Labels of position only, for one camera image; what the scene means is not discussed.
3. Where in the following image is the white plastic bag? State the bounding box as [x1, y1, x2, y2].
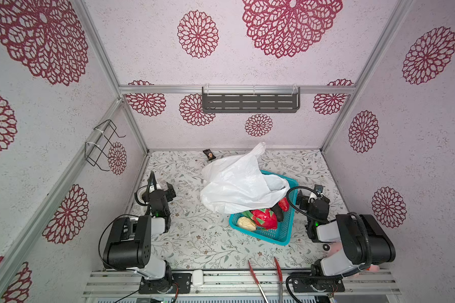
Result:
[200, 142, 290, 215]

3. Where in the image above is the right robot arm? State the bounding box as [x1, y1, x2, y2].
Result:
[286, 186, 396, 280]

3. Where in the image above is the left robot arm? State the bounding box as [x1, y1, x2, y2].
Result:
[98, 171, 176, 282]

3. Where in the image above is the white mug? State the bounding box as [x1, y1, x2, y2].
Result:
[134, 185, 151, 207]

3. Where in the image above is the red strawberry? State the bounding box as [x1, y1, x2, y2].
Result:
[278, 198, 290, 212]

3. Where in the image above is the pink pig plush toy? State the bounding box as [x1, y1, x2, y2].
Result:
[322, 242, 380, 272]

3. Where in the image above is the dark avocado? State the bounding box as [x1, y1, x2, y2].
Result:
[271, 204, 284, 222]

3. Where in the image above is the teal plastic basket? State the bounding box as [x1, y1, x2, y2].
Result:
[228, 169, 300, 247]

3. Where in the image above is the white adapter box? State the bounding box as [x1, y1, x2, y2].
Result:
[192, 269, 204, 287]

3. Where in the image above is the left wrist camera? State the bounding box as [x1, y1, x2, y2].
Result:
[164, 183, 176, 202]

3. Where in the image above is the red handled tongs right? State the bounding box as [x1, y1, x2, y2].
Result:
[274, 257, 284, 303]

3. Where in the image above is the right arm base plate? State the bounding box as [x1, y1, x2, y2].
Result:
[285, 273, 346, 293]

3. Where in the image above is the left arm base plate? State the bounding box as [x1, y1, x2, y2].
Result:
[139, 273, 192, 295]

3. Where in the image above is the black wire rack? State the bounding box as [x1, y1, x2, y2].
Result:
[83, 119, 126, 174]

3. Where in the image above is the grey wall shelf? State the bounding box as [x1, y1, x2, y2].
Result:
[201, 87, 300, 114]

